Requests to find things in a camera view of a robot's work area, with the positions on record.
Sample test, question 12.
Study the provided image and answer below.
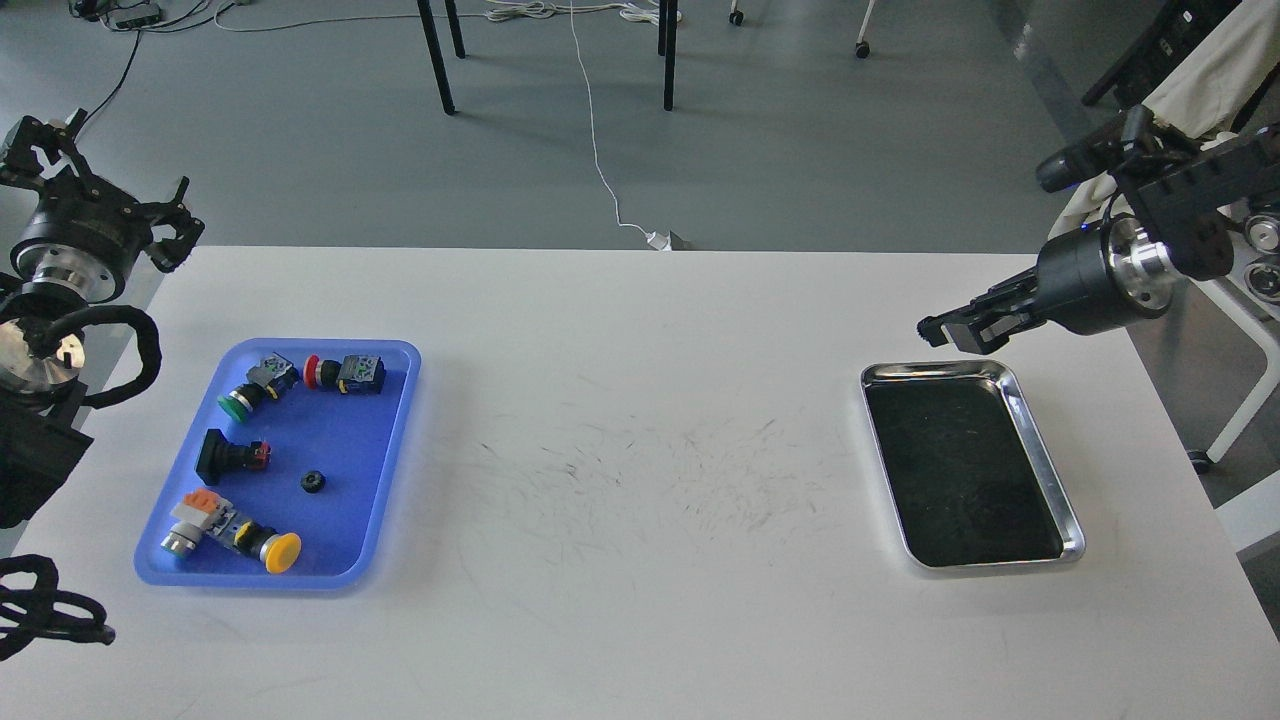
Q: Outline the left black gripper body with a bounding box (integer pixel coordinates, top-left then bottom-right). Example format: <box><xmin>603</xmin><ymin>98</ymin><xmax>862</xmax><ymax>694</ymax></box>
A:
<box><xmin>10</xmin><ymin>190</ymin><xmax>154</xmax><ymax>304</ymax></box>

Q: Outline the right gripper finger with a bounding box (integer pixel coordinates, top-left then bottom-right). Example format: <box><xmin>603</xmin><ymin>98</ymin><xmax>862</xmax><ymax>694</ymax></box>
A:
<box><xmin>934</xmin><ymin>275</ymin><xmax>1044</xmax><ymax>336</ymax></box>
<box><xmin>916</xmin><ymin>307</ymin><xmax>1048</xmax><ymax>355</ymax></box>

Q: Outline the green push button switch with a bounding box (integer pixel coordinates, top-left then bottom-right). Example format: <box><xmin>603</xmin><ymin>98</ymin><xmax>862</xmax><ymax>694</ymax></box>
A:
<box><xmin>216</xmin><ymin>354</ymin><xmax>301</xmax><ymax>423</ymax></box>

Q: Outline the beige cloth on chair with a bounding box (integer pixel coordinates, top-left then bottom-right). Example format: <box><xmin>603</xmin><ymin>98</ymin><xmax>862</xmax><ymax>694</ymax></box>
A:
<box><xmin>1048</xmin><ymin>0</ymin><xmax>1280</xmax><ymax>241</ymax></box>

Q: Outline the black table leg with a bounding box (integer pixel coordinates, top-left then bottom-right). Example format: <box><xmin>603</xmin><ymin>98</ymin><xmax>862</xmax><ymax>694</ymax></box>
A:
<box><xmin>415</xmin><ymin>0</ymin><xmax>457</xmax><ymax>117</ymax></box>
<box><xmin>658</xmin><ymin>0</ymin><xmax>678</xmax><ymax>111</ymax></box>

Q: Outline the white chair frame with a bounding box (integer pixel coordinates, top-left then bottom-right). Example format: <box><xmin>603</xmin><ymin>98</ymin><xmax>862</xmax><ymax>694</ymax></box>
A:
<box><xmin>1187</xmin><ymin>277</ymin><xmax>1277</xmax><ymax>477</ymax></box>

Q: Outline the blue plastic tray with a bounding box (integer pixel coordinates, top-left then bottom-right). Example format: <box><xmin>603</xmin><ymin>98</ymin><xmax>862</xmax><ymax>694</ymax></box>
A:
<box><xmin>133</xmin><ymin>337</ymin><xmax>421</xmax><ymax>593</ymax></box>

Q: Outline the white floor cable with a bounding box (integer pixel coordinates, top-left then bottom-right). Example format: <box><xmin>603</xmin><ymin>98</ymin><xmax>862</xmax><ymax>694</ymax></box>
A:
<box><xmin>486</xmin><ymin>0</ymin><xmax>684</xmax><ymax>250</ymax></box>

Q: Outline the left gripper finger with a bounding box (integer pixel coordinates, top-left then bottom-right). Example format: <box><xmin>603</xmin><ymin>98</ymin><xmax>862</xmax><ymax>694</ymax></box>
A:
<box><xmin>140</xmin><ymin>178</ymin><xmax>205</xmax><ymax>274</ymax></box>
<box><xmin>1</xmin><ymin>110</ymin><xmax>91</xmax><ymax>205</ymax></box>

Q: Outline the silver metal tray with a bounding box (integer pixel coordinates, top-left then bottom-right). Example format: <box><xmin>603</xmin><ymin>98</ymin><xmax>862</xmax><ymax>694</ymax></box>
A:
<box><xmin>859</xmin><ymin>360</ymin><xmax>1087</xmax><ymax>574</ymax></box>

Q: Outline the black floor cable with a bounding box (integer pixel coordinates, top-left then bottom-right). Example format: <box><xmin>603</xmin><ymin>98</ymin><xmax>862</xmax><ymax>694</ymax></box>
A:
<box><xmin>61</xmin><ymin>0</ymin><xmax>221</xmax><ymax>151</ymax></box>

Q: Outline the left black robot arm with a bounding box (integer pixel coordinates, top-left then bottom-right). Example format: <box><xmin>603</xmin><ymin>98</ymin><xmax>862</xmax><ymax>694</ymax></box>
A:
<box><xmin>1</xmin><ymin>109</ymin><xmax>205</xmax><ymax>530</ymax></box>

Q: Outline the silver orange push button switch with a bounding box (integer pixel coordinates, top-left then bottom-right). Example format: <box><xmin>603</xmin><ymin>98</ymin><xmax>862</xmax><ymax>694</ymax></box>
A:
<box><xmin>160</xmin><ymin>487</ymin><xmax>236</xmax><ymax>559</ymax></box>

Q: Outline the yellow push button switch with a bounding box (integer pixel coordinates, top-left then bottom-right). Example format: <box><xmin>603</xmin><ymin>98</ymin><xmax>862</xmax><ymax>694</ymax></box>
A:
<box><xmin>221</xmin><ymin>520</ymin><xmax>302</xmax><ymax>574</ymax></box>

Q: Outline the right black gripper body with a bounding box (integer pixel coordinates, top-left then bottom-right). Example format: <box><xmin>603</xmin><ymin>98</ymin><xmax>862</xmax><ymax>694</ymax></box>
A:
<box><xmin>1036</xmin><ymin>215</ymin><xmax>1185</xmax><ymax>336</ymax></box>

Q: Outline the red push button switch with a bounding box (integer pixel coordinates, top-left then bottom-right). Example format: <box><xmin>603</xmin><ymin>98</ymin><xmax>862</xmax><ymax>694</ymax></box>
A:
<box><xmin>301</xmin><ymin>354</ymin><xmax>387</xmax><ymax>395</ymax></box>

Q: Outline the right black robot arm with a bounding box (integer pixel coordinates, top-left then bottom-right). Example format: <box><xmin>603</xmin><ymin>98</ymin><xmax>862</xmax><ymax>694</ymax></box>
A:
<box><xmin>916</xmin><ymin>105</ymin><xmax>1277</xmax><ymax>355</ymax></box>

